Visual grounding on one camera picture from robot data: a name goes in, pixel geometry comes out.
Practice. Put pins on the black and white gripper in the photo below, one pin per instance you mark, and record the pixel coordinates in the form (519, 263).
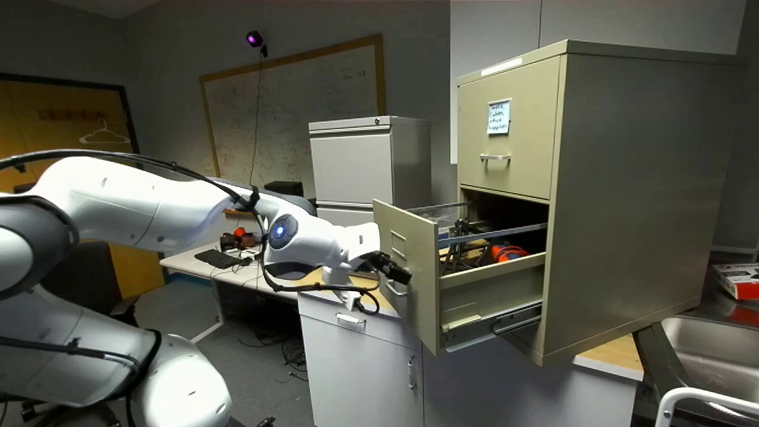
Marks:
(381, 263)

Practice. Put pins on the unlabelled beige cabinet drawer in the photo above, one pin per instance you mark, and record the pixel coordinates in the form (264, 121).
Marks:
(412, 269)

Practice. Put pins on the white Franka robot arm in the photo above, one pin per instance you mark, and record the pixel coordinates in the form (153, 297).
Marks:
(120, 206)

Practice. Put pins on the dark tools in drawer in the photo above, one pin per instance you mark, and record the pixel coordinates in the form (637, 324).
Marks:
(464, 253)

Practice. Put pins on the orange tool in drawer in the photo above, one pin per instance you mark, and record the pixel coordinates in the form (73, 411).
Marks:
(508, 253)

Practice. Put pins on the white base cabinet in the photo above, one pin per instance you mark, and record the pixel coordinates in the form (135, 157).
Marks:
(357, 371)

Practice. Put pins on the grey two-drawer file cabinet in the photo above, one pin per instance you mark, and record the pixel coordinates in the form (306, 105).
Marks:
(357, 168)

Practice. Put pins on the labelled beige cabinet drawer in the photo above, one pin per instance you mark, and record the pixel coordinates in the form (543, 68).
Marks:
(523, 157)

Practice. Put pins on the paper label on drawer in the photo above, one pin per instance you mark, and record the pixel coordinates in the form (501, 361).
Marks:
(498, 118)

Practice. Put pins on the beige file cabinet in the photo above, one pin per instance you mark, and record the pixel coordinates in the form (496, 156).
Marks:
(641, 199)

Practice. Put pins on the black box on desk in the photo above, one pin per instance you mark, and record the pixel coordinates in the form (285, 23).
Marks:
(285, 188)

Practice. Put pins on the red tool on desk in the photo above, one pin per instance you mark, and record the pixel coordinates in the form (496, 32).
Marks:
(240, 235)

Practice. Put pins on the wood-framed whiteboard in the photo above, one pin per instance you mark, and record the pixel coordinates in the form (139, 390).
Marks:
(317, 111)

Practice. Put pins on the black keyboard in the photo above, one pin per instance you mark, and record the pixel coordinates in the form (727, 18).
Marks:
(217, 258)

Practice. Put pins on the light desk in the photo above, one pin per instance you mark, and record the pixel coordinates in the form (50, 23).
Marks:
(185, 263)

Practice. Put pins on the white bent tube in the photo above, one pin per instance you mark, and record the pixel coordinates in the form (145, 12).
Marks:
(688, 394)

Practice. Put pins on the steel sink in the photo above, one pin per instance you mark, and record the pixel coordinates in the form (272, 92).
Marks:
(712, 347)

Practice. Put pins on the red and white box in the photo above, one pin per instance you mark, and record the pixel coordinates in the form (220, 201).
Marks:
(738, 282)

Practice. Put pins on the yellow door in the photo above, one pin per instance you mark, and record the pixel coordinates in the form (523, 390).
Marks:
(48, 120)

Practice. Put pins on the camera with purple light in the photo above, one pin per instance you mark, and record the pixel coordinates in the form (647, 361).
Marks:
(255, 38)

